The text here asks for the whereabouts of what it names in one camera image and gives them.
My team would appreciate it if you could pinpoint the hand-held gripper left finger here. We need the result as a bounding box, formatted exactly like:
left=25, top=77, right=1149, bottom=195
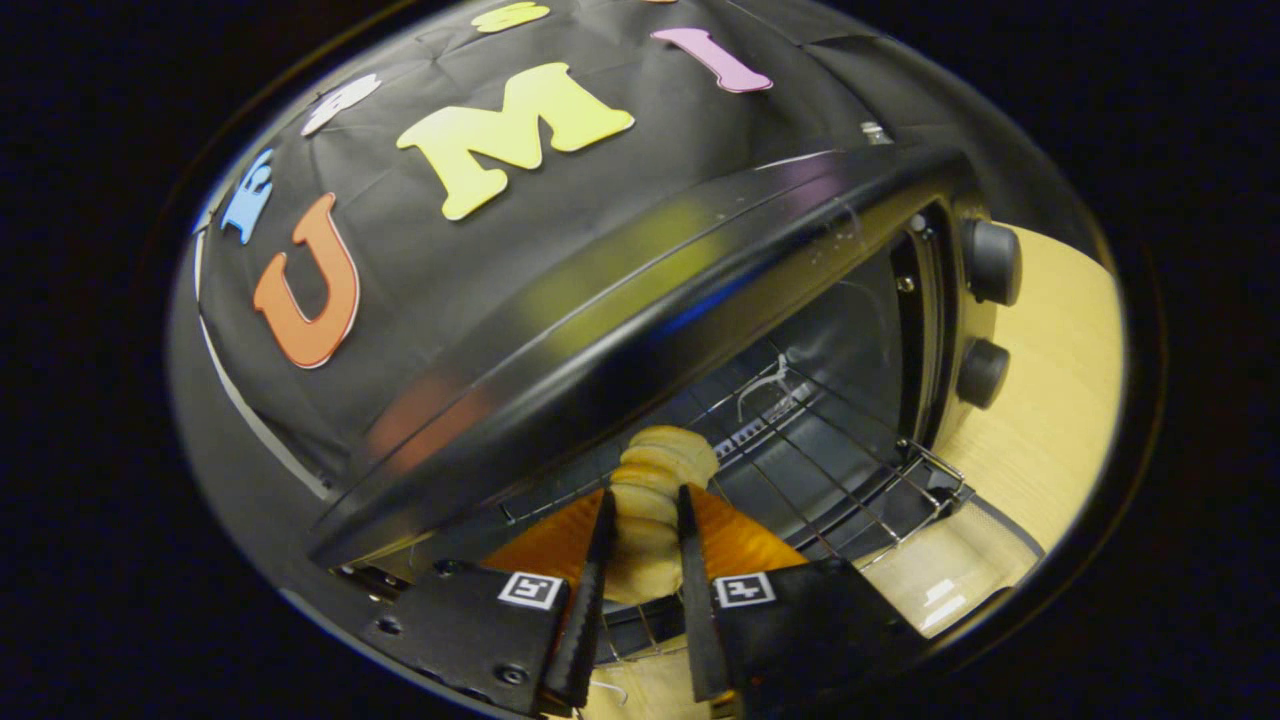
left=335, top=487, right=618, bottom=717

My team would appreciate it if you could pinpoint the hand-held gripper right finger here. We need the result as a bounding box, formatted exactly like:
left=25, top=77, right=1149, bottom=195
left=677, top=483, right=926, bottom=706

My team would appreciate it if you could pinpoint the ridged yellow bread roll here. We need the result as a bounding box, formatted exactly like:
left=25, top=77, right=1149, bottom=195
left=603, top=425, right=721, bottom=606

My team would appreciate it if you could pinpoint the black toaster oven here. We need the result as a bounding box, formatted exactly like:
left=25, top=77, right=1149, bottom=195
left=305, top=145, right=1046, bottom=666

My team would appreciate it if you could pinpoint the short white string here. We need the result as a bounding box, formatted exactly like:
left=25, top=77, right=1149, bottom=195
left=737, top=353, right=793, bottom=423

